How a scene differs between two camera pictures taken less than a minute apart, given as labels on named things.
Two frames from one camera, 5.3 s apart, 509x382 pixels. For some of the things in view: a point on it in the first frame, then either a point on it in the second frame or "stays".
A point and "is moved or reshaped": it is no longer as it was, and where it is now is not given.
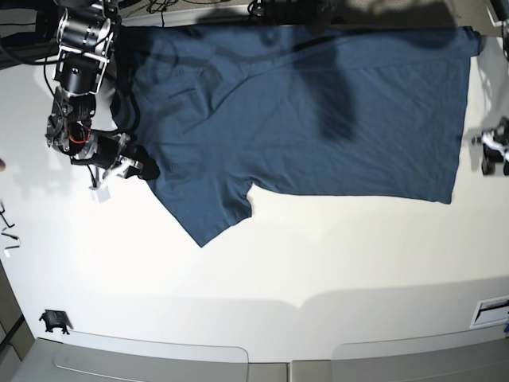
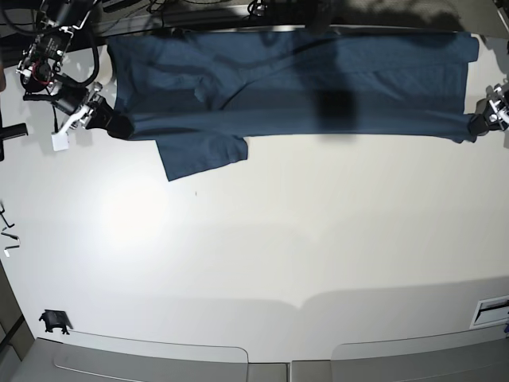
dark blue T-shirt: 353,111 is moved or reshaped
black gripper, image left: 108,146 → 68,98
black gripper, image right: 490,157 → 480,124
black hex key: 9,226 stays
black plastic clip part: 56,318 stays
